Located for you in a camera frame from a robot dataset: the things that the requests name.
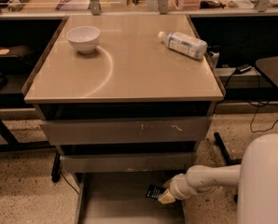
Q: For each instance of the open bottom grey drawer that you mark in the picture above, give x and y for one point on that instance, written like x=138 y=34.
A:
x=122 y=198

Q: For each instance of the top grey drawer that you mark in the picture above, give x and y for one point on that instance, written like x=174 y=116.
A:
x=124 y=131

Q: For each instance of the black floor stand bar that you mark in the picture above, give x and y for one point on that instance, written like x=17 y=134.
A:
x=219 y=142

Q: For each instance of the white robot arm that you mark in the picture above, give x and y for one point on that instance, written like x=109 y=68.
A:
x=256 y=179

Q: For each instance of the grey drawer cabinet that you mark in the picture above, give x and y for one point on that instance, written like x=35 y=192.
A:
x=129 y=75

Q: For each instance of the clear plastic water bottle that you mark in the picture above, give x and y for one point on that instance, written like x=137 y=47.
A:
x=187 y=45

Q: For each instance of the black power adapter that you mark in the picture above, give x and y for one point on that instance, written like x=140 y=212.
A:
x=242 y=69

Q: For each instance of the black desk leg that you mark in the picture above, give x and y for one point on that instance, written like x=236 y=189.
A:
x=8 y=136

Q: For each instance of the middle grey drawer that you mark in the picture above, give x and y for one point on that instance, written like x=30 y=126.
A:
x=128 y=162

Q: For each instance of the dark blue rxbar wrapper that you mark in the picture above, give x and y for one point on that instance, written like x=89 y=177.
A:
x=153 y=192

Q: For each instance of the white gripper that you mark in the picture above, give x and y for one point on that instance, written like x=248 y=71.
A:
x=176 y=188

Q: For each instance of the white ceramic bowl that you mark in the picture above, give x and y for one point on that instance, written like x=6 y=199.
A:
x=84 y=39

